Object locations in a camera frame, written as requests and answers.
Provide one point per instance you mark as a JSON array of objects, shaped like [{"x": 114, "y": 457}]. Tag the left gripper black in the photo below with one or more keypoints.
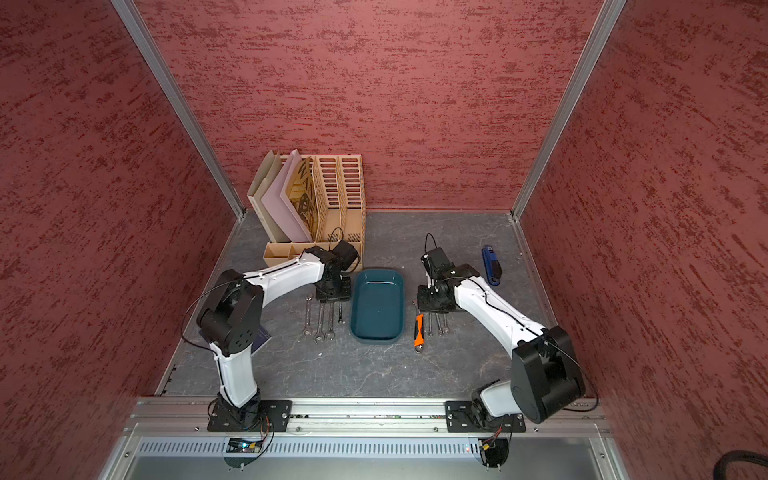
[{"x": 345, "y": 294}]

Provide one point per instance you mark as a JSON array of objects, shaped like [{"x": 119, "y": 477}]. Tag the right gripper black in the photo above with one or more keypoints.
[{"x": 424, "y": 304}]

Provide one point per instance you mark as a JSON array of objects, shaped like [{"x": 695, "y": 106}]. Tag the orange handled adjustable wrench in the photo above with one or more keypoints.
[{"x": 419, "y": 333}]

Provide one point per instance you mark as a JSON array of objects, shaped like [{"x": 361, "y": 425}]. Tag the silver end wrench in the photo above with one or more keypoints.
[
  {"x": 330, "y": 333},
  {"x": 320, "y": 333}
]

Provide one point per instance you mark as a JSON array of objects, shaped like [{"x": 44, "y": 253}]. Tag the teal plastic storage tray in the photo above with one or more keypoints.
[{"x": 378, "y": 307}]

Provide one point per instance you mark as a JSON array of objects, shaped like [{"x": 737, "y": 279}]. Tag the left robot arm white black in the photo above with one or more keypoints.
[{"x": 230, "y": 315}]

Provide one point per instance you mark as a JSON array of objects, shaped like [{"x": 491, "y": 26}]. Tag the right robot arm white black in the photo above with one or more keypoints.
[{"x": 545, "y": 375}]

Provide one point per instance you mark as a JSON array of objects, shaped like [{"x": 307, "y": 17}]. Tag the pink file folder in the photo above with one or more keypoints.
[{"x": 283, "y": 209}]

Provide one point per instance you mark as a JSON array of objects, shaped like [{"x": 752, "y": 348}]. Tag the dark blue notebook yellow label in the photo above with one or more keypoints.
[{"x": 261, "y": 338}]

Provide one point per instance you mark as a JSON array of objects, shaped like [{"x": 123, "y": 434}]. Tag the wooden desk file organizer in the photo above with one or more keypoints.
[{"x": 329, "y": 195}]

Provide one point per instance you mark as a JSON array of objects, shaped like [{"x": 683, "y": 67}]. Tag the beige file folder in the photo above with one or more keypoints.
[{"x": 260, "y": 199}]

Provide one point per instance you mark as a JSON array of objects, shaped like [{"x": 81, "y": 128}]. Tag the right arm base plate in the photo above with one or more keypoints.
[{"x": 473, "y": 417}]

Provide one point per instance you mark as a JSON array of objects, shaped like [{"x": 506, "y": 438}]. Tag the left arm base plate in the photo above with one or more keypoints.
[{"x": 256, "y": 416}]

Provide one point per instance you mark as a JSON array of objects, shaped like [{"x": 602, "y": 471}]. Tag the aluminium front rail frame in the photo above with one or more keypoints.
[{"x": 364, "y": 438}]

